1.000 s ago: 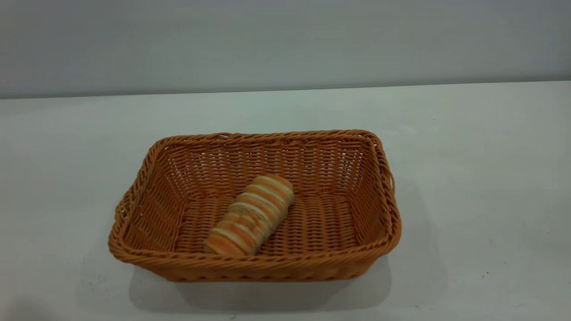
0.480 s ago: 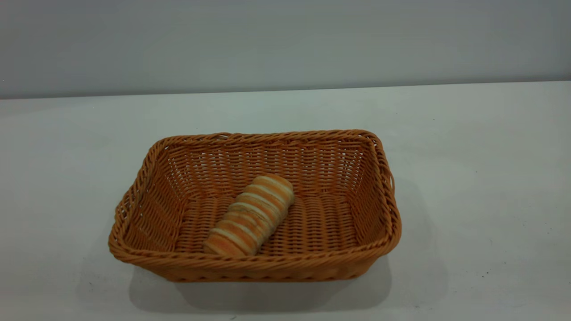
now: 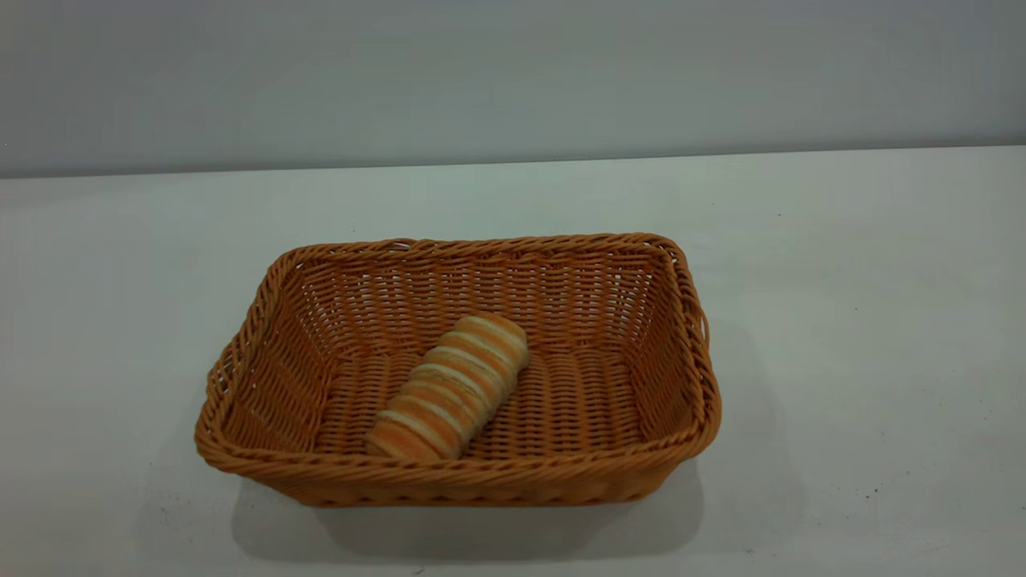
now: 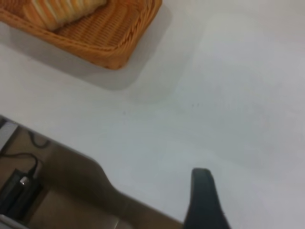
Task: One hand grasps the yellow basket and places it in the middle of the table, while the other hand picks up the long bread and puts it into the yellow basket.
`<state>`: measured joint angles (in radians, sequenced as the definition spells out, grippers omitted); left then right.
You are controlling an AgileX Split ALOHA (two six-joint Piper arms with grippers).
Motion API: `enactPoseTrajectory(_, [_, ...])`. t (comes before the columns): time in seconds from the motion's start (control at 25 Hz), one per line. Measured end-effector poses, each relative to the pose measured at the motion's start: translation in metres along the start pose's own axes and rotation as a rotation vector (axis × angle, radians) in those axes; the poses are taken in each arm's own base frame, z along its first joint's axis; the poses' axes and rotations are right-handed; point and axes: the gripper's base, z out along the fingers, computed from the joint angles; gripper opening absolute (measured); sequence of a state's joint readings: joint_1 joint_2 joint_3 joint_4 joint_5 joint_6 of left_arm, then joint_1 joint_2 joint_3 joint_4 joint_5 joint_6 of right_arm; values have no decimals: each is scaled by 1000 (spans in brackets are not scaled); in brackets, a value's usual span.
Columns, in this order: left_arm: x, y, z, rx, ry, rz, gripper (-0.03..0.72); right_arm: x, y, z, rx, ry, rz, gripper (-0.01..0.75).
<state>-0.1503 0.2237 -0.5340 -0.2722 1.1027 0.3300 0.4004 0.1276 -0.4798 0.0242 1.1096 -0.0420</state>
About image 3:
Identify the striped long bread roll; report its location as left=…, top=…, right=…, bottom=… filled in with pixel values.
left=365, top=312, right=530, bottom=462

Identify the orange woven wicker basket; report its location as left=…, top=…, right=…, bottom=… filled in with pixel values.
left=194, top=232, right=722, bottom=508

